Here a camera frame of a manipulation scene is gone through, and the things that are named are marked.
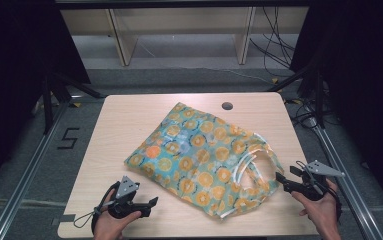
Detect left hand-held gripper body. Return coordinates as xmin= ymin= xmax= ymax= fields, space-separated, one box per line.
xmin=107 ymin=175 xmax=148 ymax=219

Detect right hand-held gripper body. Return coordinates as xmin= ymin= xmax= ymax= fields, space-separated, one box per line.
xmin=292 ymin=159 xmax=346 ymax=202

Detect orange print plastic bag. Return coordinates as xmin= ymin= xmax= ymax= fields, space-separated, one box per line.
xmin=124 ymin=101 xmax=285 ymax=220

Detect person's right hand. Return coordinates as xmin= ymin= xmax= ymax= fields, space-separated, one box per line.
xmin=291 ymin=179 xmax=342 ymax=235

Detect person's left hand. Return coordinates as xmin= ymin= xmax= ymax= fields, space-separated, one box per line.
xmin=93 ymin=189 xmax=143 ymax=240

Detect black tape strip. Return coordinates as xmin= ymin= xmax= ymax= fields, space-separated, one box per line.
xmin=52 ymin=214 xmax=76 ymax=227

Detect black metal stand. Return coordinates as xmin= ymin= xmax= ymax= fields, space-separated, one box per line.
xmin=266 ymin=63 xmax=327 ymax=130
xmin=41 ymin=71 xmax=105 ymax=135

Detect black curtain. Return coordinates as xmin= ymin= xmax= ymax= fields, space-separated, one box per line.
xmin=0 ymin=0 xmax=92 ymax=199
xmin=289 ymin=0 xmax=383 ymax=209

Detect light wooden bench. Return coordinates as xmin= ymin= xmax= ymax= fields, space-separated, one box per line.
xmin=59 ymin=6 xmax=310 ymax=67

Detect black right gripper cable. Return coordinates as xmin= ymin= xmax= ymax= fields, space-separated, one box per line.
xmin=327 ymin=178 xmax=344 ymax=225

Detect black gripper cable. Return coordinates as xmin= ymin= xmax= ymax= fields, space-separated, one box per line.
xmin=90 ymin=181 xmax=121 ymax=235
xmin=327 ymin=178 xmax=344 ymax=225

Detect aluminium floor rail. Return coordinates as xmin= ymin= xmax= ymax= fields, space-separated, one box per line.
xmin=0 ymin=96 xmax=73 ymax=240
xmin=307 ymin=118 xmax=383 ymax=240

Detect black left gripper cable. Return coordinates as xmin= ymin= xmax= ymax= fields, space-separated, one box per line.
xmin=90 ymin=181 xmax=121 ymax=235

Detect grey cord loop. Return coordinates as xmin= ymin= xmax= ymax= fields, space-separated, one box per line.
xmin=73 ymin=207 xmax=114 ymax=230

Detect black floor cable tangle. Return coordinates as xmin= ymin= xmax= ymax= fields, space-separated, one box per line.
xmin=284 ymin=95 xmax=343 ymax=130

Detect thin white floor cable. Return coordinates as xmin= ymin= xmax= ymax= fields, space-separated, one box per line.
xmin=208 ymin=67 xmax=274 ymax=85

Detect black hanging cable bundle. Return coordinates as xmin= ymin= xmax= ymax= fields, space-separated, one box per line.
xmin=248 ymin=6 xmax=297 ymax=70

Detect black frame bar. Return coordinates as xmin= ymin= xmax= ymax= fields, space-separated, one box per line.
xmin=54 ymin=0 xmax=313 ymax=10

